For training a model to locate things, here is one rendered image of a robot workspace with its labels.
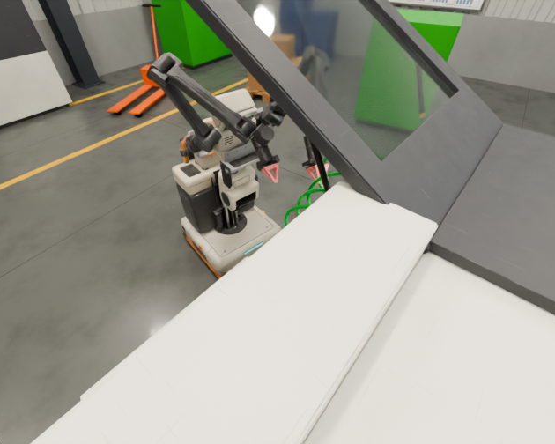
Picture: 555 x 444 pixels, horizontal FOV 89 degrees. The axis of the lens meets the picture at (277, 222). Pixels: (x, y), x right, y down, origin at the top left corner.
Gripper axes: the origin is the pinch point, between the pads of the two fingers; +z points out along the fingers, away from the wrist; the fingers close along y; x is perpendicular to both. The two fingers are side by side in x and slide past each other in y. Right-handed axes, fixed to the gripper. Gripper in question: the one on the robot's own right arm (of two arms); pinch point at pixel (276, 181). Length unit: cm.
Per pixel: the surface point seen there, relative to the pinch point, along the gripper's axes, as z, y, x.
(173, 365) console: 22, 66, -57
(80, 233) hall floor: -38, -208, -102
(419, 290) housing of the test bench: 34, 67, -15
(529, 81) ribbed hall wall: -12, -161, 650
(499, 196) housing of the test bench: 28, 65, 20
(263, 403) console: 29, 73, -50
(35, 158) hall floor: -162, -328, -129
